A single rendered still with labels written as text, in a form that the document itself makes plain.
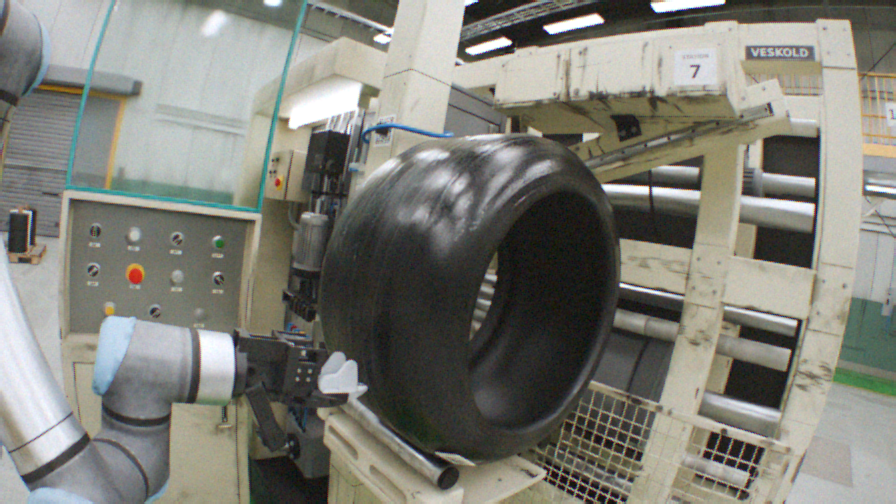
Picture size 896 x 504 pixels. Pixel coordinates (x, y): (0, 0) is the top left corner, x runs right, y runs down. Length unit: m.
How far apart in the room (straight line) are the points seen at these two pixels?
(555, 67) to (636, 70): 0.22
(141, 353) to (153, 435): 0.10
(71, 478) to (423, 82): 0.96
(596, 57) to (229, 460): 1.48
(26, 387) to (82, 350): 0.80
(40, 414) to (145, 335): 0.16
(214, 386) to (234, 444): 0.88
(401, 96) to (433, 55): 0.13
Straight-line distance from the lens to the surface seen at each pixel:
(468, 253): 0.53
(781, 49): 1.25
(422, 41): 1.03
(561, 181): 0.67
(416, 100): 0.99
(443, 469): 0.73
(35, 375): 0.44
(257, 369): 0.54
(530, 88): 1.08
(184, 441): 1.34
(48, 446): 0.43
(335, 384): 0.59
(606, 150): 1.07
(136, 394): 0.50
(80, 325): 1.25
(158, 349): 0.49
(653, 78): 0.92
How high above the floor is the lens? 1.30
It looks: 3 degrees down
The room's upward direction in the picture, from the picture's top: 9 degrees clockwise
